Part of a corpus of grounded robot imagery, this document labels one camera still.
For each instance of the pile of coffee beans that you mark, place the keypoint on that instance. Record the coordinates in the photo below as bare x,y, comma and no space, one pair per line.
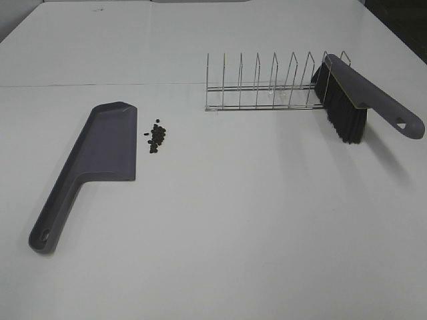
156,136

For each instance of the purple plastic dustpan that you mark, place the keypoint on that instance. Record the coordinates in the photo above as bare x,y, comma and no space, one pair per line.
105,150

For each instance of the purple hand brush black bristles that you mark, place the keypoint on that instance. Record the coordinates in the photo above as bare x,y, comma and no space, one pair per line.
347,96

